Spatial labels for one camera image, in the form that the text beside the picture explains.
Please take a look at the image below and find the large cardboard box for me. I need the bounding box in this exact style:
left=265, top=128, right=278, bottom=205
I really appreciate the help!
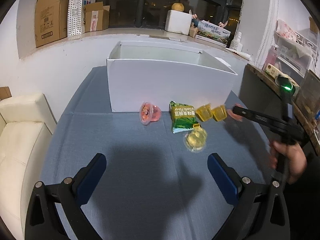
left=34, top=0, right=69, bottom=48

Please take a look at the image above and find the flat cardboard piece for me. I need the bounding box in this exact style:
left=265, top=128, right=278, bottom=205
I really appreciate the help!
left=0, top=87, right=12, bottom=100

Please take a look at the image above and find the yellow pomelo fruit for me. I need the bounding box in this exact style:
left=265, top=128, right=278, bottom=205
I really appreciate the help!
left=171, top=3, right=184, bottom=12

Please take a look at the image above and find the square yellow jelly cup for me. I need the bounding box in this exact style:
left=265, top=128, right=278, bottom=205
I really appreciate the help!
left=195, top=103, right=213, bottom=122
left=211, top=105, right=227, bottom=122

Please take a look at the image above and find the white dotted paper bag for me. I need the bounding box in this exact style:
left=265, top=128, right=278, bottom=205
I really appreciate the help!
left=67, top=0, right=95, bottom=37

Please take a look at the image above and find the white foam box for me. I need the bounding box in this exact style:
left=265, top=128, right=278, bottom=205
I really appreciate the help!
left=165, top=10, right=192, bottom=35

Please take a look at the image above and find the pink jelly cup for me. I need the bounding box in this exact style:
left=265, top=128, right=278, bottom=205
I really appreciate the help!
left=139, top=102, right=162, bottom=125
left=227, top=102, right=245, bottom=123

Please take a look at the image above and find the blue table mat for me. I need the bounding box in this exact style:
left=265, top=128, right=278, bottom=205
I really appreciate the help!
left=41, top=67, right=272, bottom=239

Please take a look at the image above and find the cream leather sofa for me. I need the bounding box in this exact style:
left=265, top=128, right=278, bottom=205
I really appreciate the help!
left=1, top=93, right=56, bottom=239

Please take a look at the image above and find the pink floral pouch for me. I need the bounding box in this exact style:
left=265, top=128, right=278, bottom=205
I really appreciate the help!
left=276, top=19, right=297, bottom=41

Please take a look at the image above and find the pale yellow jelly cup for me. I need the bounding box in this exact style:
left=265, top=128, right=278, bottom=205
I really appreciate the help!
left=184, top=126, right=207, bottom=152

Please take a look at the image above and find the yellow box on counter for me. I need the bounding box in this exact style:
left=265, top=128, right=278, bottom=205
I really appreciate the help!
left=264, top=64, right=299, bottom=94

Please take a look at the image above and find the person's right hand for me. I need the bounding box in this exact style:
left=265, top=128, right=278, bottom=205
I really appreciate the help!
left=270, top=140, right=307, bottom=184

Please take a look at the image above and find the white drawer organizer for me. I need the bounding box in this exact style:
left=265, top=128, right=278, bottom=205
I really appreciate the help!
left=263, top=30, right=319, bottom=83

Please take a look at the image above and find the printed flat gift box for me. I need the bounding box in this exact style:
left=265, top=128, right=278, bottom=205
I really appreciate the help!
left=195, top=21, right=231, bottom=47

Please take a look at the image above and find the small green garlic pea packet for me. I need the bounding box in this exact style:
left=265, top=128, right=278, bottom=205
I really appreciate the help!
left=169, top=101, right=200, bottom=134

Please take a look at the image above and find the white storage box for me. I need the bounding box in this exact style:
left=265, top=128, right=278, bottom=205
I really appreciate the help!
left=106, top=41, right=238, bottom=112

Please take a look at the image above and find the clear plastic container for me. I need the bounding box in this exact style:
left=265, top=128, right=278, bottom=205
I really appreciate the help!
left=296, top=70, right=319, bottom=116

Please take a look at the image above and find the small cardboard box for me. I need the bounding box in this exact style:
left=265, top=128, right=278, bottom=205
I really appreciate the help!
left=84, top=2, right=110, bottom=33

